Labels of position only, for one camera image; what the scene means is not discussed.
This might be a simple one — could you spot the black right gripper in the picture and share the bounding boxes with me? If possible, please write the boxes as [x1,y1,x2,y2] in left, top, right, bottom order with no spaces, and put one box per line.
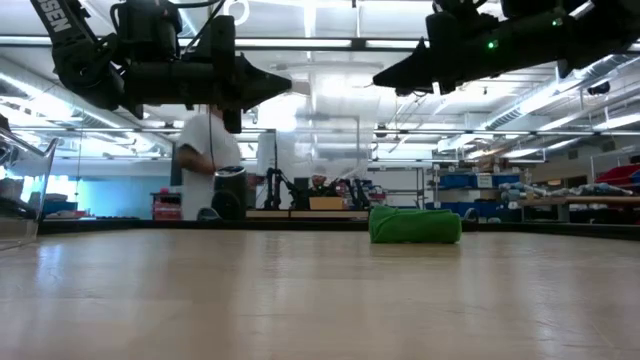
[372,12,489,96]

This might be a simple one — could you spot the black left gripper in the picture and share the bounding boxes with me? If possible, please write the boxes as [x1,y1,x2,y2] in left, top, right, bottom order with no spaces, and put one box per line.
[124,14,293,134]

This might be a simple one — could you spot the green elastic bandage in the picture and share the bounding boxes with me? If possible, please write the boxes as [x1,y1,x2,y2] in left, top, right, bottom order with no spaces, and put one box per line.
[368,205,463,246]

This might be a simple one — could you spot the blue storage bin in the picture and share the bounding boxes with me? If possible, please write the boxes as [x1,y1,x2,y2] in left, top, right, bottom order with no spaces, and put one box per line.
[438,173,521,190]
[424,201,501,219]

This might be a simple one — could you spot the wooden background table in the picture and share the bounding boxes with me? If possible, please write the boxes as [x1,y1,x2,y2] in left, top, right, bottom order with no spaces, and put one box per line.
[245,208,371,222]

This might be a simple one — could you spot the cardboard box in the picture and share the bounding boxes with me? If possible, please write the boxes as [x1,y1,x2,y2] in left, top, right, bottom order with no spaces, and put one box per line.
[308,196,346,211]

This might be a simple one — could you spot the red drawer unit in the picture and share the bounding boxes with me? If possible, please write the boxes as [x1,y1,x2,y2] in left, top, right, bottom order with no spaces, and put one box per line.
[151,192,184,221]

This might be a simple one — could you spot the wooden workbench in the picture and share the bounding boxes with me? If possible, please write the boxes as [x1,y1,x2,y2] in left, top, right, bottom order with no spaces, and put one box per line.
[519,193,640,225]

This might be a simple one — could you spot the red storage bin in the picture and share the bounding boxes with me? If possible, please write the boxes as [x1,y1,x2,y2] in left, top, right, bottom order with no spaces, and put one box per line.
[594,164,640,187]

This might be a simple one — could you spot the clear plastic container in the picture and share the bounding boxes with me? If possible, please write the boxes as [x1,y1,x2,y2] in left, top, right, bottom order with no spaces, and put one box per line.
[0,124,59,251]

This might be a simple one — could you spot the black tubular rig frame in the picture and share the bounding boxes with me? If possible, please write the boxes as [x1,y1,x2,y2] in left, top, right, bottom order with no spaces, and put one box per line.
[272,113,362,201]

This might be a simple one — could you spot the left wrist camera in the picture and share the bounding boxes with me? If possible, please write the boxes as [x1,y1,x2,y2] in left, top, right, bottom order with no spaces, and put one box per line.
[110,0,184,64]

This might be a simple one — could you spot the black aluminium table frame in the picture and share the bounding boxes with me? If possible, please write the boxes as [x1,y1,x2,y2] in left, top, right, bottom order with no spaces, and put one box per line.
[38,218,640,242]

